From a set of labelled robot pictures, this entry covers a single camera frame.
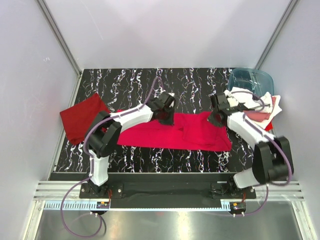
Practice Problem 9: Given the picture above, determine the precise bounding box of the white folded t-shirt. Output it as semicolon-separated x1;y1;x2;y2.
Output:
259;95;282;129

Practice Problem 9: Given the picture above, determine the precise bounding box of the left aluminium frame post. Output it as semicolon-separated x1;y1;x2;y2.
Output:
35;0;82;77

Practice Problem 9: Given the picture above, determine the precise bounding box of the dusty pink folded t-shirt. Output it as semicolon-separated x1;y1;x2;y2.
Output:
245;96;277;123

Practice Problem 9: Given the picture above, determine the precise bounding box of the right aluminium frame post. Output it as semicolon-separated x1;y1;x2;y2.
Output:
254;0;300;70

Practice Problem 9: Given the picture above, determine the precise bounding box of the red t-shirt under pile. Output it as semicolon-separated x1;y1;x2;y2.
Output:
264;122;273;132

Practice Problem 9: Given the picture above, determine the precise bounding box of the blue transparent plastic bin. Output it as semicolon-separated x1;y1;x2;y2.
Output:
227;67;274;97

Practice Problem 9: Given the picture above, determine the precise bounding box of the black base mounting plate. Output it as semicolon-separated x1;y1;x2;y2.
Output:
79;173;257;205

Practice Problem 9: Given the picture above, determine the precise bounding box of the bright pink-red t-shirt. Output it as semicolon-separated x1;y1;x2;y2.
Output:
117;111;232;152

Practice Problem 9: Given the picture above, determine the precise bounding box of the white slotted cable duct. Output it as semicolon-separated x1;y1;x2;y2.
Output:
44;199;231;212

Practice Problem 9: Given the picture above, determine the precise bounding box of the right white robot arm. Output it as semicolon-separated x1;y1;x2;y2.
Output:
207;92;294;189

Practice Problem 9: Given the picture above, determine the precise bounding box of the white black printed t-shirt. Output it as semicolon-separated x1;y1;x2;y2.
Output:
228;87;272;112

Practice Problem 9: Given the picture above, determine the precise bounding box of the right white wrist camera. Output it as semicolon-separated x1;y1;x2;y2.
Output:
224;90;239;108

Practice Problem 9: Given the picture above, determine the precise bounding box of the folded dark red t-shirt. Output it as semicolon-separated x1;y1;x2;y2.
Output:
59;93;110;145

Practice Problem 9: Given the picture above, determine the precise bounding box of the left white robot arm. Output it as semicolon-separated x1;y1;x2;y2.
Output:
83;91;176;187

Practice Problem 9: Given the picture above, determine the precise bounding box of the aluminium frame post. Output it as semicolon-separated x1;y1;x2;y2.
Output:
35;0;82;77
254;0;300;70

